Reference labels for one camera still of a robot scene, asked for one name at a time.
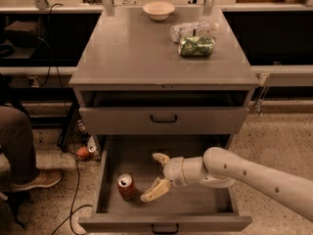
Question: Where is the open grey middle drawer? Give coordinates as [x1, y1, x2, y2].
[78, 135, 252, 235]

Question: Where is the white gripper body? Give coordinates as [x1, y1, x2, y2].
[163, 157, 205, 187]

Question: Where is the person's leg in trousers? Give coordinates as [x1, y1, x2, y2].
[0, 107, 39, 185]

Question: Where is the black chair base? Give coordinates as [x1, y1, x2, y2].
[0, 191, 30, 228]

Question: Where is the red coke can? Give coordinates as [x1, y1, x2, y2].
[117, 174, 136, 201]

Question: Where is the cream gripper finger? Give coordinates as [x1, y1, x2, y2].
[153, 153, 170, 166]
[140, 177, 171, 203]

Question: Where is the orange object on floor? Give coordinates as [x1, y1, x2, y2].
[76, 146, 95, 161]

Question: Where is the white bowl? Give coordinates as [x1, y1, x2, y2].
[143, 1, 175, 21]

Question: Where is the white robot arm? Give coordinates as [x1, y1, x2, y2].
[141, 147, 313, 221]

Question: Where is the black floor cable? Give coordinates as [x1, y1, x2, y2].
[50, 154, 94, 235]

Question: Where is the tan shoe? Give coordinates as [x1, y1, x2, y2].
[11, 170, 62, 192]

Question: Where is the green soda can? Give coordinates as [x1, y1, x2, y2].
[178, 36, 215, 57]

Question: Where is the grey drawer cabinet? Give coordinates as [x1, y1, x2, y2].
[68, 5, 260, 149]

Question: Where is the grey top drawer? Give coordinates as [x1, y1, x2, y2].
[80, 90, 247, 135]

